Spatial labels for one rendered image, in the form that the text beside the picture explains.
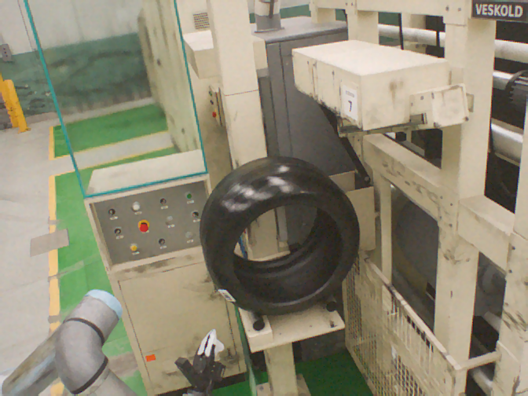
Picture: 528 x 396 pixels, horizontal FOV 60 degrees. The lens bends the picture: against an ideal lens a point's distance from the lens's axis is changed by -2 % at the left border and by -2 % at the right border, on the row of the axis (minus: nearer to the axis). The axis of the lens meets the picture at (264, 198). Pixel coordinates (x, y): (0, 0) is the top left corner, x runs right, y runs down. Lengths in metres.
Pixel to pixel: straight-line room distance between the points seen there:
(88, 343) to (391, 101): 0.96
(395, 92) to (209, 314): 1.58
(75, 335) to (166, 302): 1.15
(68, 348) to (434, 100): 1.06
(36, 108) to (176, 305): 8.69
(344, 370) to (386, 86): 1.90
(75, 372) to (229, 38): 1.16
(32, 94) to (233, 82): 9.11
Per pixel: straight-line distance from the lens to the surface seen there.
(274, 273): 1.92
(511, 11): 1.21
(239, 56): 1.72
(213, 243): 1.53
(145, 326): 2.44
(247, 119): 1.77
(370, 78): 1.20
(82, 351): 1.24
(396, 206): 2.36
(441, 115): 1.19
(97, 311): 1.30
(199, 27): 5.04
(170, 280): 2.29
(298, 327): 1.85
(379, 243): 2.13
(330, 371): 2.79
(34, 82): 10.64
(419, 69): 1.26
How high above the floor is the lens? 2.02
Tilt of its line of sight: 25 degrees down
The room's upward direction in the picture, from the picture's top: 8 degrees counter-clockwise
